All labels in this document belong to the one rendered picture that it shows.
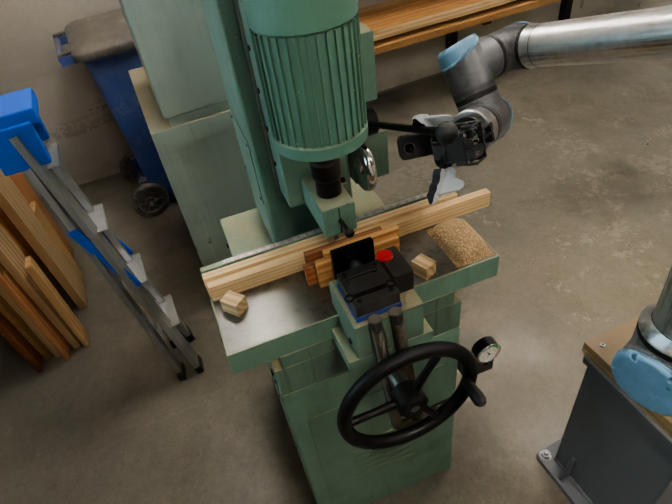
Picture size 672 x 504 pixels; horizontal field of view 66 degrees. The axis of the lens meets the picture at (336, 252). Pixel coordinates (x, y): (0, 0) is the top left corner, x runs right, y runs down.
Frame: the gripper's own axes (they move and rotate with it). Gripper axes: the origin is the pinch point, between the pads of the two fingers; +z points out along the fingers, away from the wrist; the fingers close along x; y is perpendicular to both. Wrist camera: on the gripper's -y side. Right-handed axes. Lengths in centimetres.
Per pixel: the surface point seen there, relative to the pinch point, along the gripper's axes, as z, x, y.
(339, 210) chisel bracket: 0.1, 7.4, -18.5
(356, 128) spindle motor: 2.3, -7.9, -9.0
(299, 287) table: 4.8, 22.2, -30.3
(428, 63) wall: -290, -5, -121
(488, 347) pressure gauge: -18, 48, -1
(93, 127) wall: -104, -21, -253
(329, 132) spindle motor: 8.0, -8.8, -10.7
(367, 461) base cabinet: -9, 84, -38
